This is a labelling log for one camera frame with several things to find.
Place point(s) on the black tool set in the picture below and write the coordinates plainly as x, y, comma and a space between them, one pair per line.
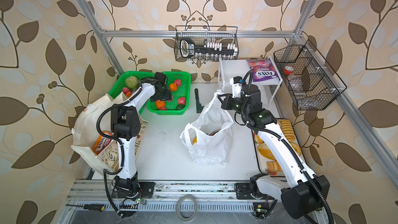
210, 49

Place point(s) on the plastic bottle red cap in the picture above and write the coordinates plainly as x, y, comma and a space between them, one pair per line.
294, 82

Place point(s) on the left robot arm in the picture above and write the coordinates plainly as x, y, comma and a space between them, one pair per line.
125, 125

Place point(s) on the dark green avocado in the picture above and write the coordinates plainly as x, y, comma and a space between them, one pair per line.
180, 107

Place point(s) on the white plastic bag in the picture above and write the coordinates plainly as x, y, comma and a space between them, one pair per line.
213, 129

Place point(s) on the white two-tier shelf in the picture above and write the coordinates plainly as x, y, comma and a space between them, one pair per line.
228, 69

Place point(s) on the tape roll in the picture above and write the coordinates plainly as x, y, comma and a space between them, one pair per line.
186, 203

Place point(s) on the cream floral tote bag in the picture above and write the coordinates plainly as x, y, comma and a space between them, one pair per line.
85, 135

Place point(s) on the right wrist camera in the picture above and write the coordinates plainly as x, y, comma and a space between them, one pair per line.
236, 83

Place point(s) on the right green fruit basket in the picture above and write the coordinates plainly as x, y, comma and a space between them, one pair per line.
182, 80

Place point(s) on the left green vegetable basket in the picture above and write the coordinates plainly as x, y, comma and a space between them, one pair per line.
121, 84

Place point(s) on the pink red apple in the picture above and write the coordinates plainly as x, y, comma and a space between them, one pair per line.
182, 101

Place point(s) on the yellow handled screwdriver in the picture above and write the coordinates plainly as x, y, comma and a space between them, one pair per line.
90, 207

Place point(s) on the bread tray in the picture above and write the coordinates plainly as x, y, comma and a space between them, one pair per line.
266, 161

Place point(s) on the back black wire basket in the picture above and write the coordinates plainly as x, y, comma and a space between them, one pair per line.
224, 34

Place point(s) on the purple Fox's candy bag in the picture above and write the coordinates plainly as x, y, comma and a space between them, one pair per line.
263, 70

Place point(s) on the right black wire basket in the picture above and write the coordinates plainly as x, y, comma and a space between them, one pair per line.
321, 83

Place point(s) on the dark green pipe wrench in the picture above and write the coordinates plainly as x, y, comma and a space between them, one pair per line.
199, 106

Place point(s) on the black wire basket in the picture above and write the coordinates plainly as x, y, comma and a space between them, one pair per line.
321, 83
224, 34

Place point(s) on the green cabbage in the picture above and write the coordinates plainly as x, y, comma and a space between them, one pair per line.
132, 83

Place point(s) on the orange snack bag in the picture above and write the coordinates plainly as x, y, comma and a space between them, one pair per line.
104, 145

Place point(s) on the orange fruit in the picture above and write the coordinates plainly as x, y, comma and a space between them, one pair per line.
160, 104

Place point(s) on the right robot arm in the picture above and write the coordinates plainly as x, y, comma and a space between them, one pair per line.
303, 191

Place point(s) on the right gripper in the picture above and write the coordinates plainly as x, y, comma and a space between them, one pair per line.
226, 103

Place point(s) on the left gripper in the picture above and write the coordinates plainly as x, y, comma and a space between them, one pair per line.
168, 95

